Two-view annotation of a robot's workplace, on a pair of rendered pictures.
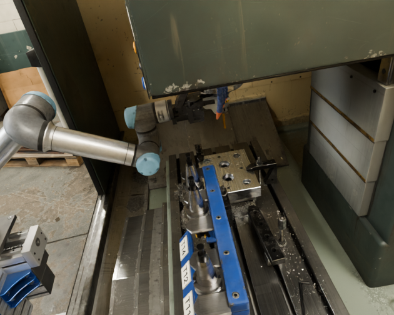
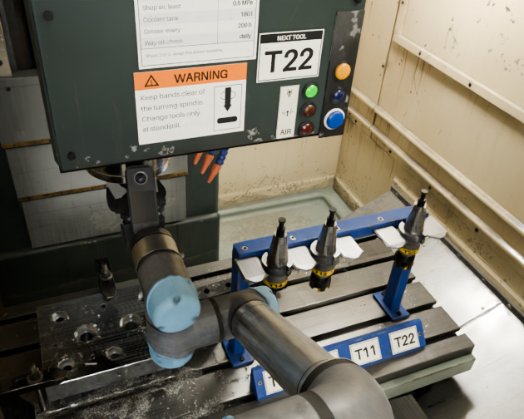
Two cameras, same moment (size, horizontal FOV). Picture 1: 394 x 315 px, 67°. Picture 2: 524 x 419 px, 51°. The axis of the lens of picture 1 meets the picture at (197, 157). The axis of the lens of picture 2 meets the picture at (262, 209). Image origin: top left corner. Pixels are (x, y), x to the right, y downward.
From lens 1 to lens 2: 1.34 m
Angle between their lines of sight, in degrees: 87
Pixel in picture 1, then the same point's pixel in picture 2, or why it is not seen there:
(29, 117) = (353, 377)
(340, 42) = not seen: hidden behind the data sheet
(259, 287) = (305, 300)
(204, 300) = (431, 230)
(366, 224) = (190, 219)
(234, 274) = (400, 211)
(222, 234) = (359, 222)
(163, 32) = not seen: hidden behind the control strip
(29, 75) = not seen: outside the picture
